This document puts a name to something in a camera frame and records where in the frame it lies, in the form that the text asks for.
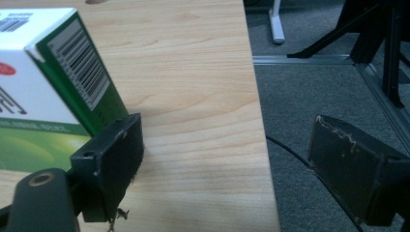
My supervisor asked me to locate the white and green carton box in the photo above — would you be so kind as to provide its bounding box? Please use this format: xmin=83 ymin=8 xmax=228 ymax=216
xmin=0 ymin=7 xmax=130 ymax=173

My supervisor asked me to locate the black metal stand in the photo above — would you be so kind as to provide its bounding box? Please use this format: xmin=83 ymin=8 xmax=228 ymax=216
xmin=286 ymin=0 xmax=410 ymax=109

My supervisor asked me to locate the black cable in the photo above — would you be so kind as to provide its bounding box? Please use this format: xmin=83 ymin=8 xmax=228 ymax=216
xmin=266 ymin=134 xmax=365 ymax=232

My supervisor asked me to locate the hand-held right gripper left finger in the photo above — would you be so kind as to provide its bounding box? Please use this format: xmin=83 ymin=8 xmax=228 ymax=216
xmin=70 ymin=112 xmax=145 ymax=223

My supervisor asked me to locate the silver floor rail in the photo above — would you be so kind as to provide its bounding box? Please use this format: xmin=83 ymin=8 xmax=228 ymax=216
xmin=251 ymin=53 xmax=410 ymax=153

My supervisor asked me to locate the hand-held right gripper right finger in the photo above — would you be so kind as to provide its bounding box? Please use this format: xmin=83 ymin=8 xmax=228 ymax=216
xmin=307 ymin=114 xmax=410 ymax=227

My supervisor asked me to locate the white table leg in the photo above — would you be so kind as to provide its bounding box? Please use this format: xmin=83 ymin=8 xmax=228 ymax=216
xmin=268 ymin=0 xmax=286 ymax=45

